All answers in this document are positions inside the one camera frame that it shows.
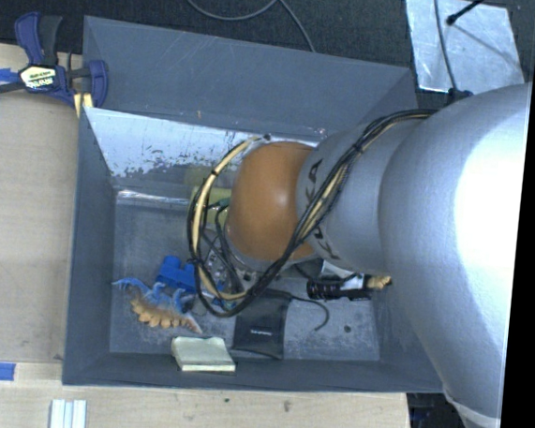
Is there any pale yellow sponge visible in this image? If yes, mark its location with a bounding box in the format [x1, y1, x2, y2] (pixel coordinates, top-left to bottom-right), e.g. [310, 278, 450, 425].
[168, 332, 241, 377]

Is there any blue plastic toy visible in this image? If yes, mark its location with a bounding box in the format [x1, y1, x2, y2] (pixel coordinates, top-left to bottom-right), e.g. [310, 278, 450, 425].
[152, 253, 201, 303]

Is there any blue and orange toy dinosaur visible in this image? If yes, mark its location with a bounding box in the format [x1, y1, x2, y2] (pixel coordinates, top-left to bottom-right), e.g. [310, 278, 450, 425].
[106, 274, 209, 335]

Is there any pale wood flat board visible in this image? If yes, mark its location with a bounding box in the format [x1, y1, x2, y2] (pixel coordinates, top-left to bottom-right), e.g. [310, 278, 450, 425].
[0, 87, 91, 369]

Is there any black fabric pouch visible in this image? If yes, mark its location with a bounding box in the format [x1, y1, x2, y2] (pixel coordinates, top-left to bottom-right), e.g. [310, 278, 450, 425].
[230, 286, 293, 362]

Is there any grey metal bin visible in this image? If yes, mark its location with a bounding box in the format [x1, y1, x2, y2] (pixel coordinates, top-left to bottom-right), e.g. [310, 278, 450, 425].
[48, 15, 478, 421]

